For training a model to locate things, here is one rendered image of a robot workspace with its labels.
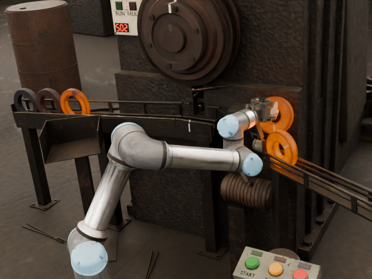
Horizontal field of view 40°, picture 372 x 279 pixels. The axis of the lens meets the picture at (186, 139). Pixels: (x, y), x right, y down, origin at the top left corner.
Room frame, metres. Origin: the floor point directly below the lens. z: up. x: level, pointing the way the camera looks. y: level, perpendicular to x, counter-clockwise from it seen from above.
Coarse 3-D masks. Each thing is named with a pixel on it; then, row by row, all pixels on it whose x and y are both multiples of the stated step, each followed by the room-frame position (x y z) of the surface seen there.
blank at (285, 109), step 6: (276, 96) 1.98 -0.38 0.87; (282, 102) 1.93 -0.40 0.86; (288, 102) 1.94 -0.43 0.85; (282, 108) 1.93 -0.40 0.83; (288, 108) 1.91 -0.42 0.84; (282, 114) 1.92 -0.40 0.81; (288, 114) 1.90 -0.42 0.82; (282, 120) 1.91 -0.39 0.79; (288, 120) 1.90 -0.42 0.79; (264, 126) 1.94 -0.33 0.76; (270, 126) 1.93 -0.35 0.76; (276, 126) 1.92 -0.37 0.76; (282, 126) 1.90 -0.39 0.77; (288, 126) 1.90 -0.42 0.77; (270, 132) 1.92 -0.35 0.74
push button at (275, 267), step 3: (273, 264) 1.23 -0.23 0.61; (276, 264) 1.23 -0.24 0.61; (279, 264) 1.23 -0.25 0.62; (270, 267) 1.23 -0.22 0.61; (273, 267) 1.22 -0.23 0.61; (276, 267) 1.22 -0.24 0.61; (279, 267) 1.22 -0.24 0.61; (270, 270) 1.22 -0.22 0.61; (273, 270) 1.21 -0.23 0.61; (276, 270) 1.21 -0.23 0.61; (279, 270) 1.21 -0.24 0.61; (273, 273) 1.21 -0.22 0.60; (276, 273) 1.21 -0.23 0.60; (279, 273) 1.20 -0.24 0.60
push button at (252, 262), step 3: (249, 258) 1.27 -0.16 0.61; (252, 258) 1.27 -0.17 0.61; (255, 258) 1.27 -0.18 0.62; (246, 261) 1.26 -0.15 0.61; (249, 261) 1.26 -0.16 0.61; (252, 261) 1.26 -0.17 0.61; (255, 261) 1.26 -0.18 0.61; (258, 261) 1.26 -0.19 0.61; (246, 264) 1.26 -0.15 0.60; (249, 264) 1.25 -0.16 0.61; (252, 264) 1.25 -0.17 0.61; (255, 264) 1.25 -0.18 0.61; (258, 264) 1.25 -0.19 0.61; (249, 267) 1.25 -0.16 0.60; (252, 267) 1.24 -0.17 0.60; (255, 267) 1.24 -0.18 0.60
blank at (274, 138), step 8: (272, 136) 1.84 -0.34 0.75; (280, 136) 1.80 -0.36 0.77; (288, 136) 1.79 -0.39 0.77; (272, 144) 1.84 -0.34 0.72; (288, 144) 1.76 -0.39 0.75; (272, 152) 1.84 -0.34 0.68; (280, 152) 1.84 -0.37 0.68; (288, 152) 1.76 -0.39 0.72; (296, 152) 1.76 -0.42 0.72; (288, 160) 1.76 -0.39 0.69; (296, 160) 1.76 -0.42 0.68; (280, 168) 1.80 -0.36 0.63
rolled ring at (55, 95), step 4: (48, 88) 2.69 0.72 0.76; (40, 92) 2.69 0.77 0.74; (44, 92) 2.67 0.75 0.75; (48, 92) 2.66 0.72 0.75; (52, 92) 2.65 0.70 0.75; (56, 92) 2.66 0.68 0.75; (40, 96) 2.69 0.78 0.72; (44, 96) 2.72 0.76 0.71; (52, 96) 2.65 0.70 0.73; (56, 96) 2.64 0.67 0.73; (60, 96) 2.65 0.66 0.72; (36, 100) 2.72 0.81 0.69; (40, 100) 2.70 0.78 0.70; (56, 100) 2.63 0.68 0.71; (40, 104) 2.70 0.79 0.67; (44, 104) 2.72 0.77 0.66; (56, 104) 2.63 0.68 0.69; (40, 108) 2.70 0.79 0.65; (44, 108) 2.71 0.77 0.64; (60, 108) 2.62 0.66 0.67; (44, 112) 2.69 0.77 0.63; (48, 112) 2.70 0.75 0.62; (56, 112) 2.64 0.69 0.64; (60, 112) 2.62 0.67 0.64
